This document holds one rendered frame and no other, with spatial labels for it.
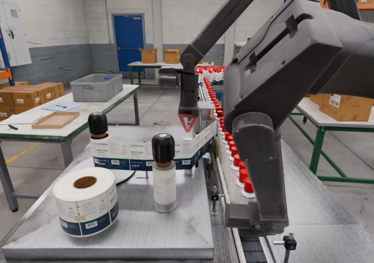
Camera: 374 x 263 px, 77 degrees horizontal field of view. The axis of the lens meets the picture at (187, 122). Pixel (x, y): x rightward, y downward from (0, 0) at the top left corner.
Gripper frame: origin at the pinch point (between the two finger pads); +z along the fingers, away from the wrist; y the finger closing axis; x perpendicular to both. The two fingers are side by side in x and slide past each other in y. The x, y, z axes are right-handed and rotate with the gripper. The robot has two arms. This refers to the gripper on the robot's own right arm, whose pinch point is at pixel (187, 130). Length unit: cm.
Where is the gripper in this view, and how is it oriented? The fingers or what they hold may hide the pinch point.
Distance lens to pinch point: 82.8
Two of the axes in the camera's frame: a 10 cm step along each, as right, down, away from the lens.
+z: -0.4, 9.4, 3.5
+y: 0.0, 3.5, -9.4
